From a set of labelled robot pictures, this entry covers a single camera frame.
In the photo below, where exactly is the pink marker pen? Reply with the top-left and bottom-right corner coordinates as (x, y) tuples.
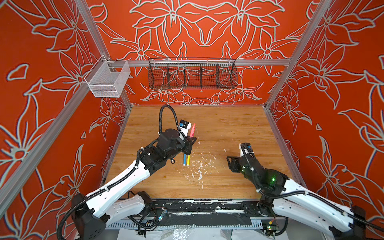
(189, 124), (196, 138)

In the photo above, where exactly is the blue marker pen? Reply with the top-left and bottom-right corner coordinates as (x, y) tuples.
(183, 154), (187, 166)

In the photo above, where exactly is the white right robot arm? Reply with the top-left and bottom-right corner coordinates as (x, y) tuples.
(227, 155), (367, 240)

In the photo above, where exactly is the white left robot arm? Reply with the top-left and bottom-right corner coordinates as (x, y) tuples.
(66, 129), (197, 240)

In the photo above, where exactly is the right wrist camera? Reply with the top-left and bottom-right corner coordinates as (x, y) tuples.
(239, 143), (255, 158)

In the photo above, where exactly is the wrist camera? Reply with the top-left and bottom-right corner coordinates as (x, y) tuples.
(239, 143), (255, 158)
(178, 120), (192, 137)

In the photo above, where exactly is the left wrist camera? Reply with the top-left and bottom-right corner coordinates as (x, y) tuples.
(178, 120), (192, 137)

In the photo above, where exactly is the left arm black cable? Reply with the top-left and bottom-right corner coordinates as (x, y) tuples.
(158, 104), (181, 136)

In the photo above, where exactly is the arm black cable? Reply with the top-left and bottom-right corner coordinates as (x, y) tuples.
(242, 149), (384, 233)
(158, 104), (181, 136)

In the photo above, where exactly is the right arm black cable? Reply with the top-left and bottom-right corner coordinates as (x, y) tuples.
(242, 149), (384, 233)

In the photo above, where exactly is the aluminium right floor rail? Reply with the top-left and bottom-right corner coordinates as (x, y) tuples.
(263, 106), (307, 188)

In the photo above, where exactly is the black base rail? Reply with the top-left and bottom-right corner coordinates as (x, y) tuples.
(119, 197), (286, 230)

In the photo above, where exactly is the black wire basket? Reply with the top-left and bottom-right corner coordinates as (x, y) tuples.
(148, 57), (239, 90)

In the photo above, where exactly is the white wire basket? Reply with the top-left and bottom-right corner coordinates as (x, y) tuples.
(85, 60), (131, 98)

